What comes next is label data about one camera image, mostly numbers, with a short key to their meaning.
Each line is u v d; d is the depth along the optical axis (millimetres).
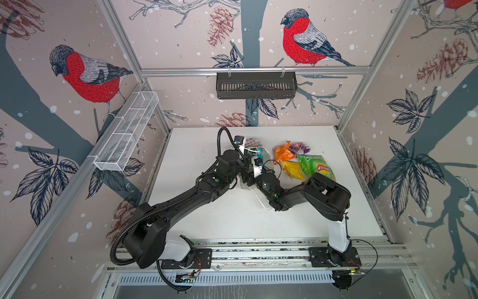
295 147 1027
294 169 946
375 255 759
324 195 529
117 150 708
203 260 733
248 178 814
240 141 680
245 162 671
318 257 730
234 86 1067
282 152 1001
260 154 951
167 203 475
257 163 778
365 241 658
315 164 942
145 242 411
